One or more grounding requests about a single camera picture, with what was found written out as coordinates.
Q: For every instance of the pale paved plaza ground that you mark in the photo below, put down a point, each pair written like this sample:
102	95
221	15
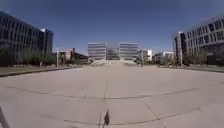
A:
113	86

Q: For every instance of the pale building with window grid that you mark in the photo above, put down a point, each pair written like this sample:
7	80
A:
206	36

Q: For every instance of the white striped building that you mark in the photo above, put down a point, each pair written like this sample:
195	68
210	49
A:
98	50

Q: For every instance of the small white building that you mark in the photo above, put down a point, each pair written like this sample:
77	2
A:
167	55
147	55

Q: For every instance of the brown building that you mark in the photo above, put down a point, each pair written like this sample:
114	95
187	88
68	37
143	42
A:
74	55

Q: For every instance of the raised kerb strip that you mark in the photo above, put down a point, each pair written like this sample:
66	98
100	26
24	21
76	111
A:
33	71
200	69

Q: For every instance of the wide pale steps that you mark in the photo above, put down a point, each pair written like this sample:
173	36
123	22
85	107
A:
113	62

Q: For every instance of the dark glass building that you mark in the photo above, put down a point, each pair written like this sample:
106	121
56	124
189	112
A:
20	35

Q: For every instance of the row of trees by building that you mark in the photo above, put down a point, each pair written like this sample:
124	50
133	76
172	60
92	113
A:
26	57

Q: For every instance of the pole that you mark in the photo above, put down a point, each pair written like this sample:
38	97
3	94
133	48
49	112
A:
57	58
142	57

